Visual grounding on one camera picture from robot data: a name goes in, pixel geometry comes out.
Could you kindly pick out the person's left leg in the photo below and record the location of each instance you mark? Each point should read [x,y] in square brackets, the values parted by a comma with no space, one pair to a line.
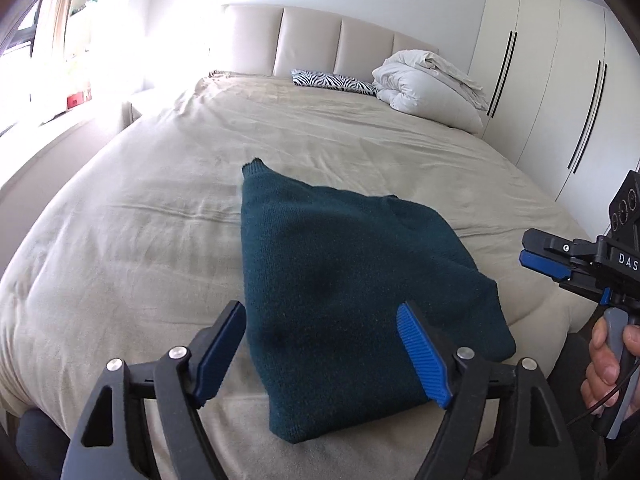
[40,445]

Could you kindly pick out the beige curtain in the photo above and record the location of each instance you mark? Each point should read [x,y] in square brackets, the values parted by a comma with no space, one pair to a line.
[55,10]

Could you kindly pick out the white nightstand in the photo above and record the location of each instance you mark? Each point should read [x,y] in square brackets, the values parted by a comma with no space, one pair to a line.
[145,105]

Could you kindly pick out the person's right leg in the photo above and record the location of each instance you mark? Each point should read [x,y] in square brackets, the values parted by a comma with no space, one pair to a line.
[567,370]

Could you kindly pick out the white window ledge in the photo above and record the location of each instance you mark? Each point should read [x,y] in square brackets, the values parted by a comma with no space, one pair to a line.
[55,150]

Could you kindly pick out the red box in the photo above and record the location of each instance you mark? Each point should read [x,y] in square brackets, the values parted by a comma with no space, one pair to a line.
[79,99]

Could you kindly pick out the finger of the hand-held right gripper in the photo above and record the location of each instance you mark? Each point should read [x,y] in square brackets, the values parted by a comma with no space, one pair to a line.
[555,245]
[542,264]

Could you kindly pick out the folded white duvet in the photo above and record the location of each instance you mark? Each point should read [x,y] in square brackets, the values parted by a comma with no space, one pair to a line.
[420,85]

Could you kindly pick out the zebra print pillow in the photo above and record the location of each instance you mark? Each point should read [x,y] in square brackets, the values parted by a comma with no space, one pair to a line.
[330,81]
[222,74]

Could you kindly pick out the window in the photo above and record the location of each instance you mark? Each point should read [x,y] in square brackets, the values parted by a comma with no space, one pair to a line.
[20,60]

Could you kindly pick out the person's leg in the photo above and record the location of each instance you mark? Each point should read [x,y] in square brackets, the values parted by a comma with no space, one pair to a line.
[40,445]
[567,370]

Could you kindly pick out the white wardrobe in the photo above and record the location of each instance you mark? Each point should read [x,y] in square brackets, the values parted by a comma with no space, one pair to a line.
[540,85]

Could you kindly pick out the beige padded headboard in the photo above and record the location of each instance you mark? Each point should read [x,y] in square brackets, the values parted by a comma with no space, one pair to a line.
[310,40]

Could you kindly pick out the person's right hand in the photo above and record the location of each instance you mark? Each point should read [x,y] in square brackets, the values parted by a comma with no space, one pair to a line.
[602,375]

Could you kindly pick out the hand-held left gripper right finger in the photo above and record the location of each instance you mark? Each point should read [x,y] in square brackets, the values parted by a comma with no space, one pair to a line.
[422,355]

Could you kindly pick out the bed with beige sheet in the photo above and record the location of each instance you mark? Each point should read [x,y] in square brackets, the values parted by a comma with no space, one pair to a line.
[150,185]

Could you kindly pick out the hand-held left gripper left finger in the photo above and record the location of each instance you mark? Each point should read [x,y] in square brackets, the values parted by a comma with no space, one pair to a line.
[220,355]

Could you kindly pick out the dark green knit sweater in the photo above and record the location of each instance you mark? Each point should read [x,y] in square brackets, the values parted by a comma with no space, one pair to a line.
[350,260]

